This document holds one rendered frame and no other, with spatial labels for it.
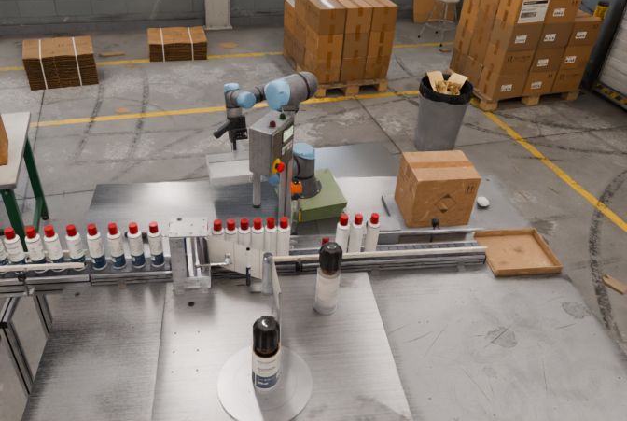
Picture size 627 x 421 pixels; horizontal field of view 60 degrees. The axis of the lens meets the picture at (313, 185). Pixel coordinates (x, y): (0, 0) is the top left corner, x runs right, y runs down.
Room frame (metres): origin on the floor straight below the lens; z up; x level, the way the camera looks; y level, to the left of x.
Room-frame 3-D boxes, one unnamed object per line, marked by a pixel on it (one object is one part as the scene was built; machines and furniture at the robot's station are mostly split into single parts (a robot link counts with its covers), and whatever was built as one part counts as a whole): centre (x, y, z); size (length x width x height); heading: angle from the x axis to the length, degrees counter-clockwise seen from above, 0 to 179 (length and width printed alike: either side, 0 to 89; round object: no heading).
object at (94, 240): (1.55, 0.82, 0.98); 0.05 x 0.05 x 0.20
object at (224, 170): (2.19, 0.37, 0.98); 0.27 x 0.20 x 0.05; 109
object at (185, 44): (5.99, 1.69, 0.11); 0.65 x 0.54 x 0.22; 108
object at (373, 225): (1.76, -0.26, 0.98); 0.05 x 0.05 x 0.20
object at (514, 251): (1.88, -0.93, 0.85); 0.30 x 0.26 x 0.04; 101
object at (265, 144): (1.76, 0.17, 1.38); 0.17 x 0.10 x 0.19; 156
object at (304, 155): (2.16, 0.06, 1.07); 0.13 x 0.12 x 0.14; 131
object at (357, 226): (1.75, -0.19, 0.98); 0.05 x 0.05 x 0.20
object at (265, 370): (1.08, 0.11, 1.04); 0.09 x 0.09 x 0.29
